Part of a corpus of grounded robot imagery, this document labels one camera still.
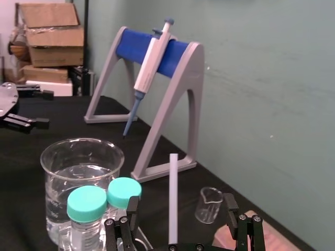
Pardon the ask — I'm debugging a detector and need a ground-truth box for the brown round wrapped object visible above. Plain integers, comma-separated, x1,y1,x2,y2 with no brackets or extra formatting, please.
7,27,30,58

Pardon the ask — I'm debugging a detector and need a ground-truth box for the open brown cardboard box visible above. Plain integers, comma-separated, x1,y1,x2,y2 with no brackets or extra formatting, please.
15,2,81,29

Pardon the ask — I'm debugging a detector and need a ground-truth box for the grey pipette stand, blue bar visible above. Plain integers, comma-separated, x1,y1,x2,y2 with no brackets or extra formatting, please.
83,25,206,184

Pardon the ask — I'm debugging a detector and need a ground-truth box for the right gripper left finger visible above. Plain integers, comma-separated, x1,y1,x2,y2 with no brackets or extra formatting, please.
104,196,141,251

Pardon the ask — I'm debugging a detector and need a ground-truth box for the taped brown cardboard box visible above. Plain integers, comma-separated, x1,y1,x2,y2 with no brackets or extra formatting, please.
25,25,86,68

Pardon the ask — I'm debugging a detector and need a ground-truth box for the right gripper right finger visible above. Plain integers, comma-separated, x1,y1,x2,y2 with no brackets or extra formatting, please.
222,193,266,251

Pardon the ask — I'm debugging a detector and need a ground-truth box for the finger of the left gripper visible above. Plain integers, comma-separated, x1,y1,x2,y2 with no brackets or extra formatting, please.
2,113,50,131
16,84,54,101

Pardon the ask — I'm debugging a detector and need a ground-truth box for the white stirring rod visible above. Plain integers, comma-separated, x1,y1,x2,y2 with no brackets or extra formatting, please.
169,153,180,245

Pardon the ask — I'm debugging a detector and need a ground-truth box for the clear bottle with teal cap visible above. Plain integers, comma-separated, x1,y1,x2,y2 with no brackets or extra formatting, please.
66,186,108,251
107,177,142,223

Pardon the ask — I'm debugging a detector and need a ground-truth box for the white and blue pipette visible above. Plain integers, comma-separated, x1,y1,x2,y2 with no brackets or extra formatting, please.
122,17,175,140

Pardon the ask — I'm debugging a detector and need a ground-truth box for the black metal frame post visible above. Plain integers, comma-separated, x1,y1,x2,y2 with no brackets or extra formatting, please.
69,0,95,97

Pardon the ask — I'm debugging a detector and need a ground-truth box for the small empty glass beaker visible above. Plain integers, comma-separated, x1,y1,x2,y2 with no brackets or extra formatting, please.
194,186,224,225

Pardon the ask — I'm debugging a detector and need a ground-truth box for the black table cloth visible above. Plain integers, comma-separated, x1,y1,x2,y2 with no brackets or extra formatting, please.
0,95,315,251

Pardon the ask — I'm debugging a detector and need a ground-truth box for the large glass beaker with water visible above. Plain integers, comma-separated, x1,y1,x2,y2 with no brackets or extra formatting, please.
40,138,125,246

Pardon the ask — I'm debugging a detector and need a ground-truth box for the white box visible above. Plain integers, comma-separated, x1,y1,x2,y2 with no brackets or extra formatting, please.
25,79,73,97

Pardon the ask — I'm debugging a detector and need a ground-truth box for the flat brown cardboard box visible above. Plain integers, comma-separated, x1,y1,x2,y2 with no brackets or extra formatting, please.
21,64,70,85

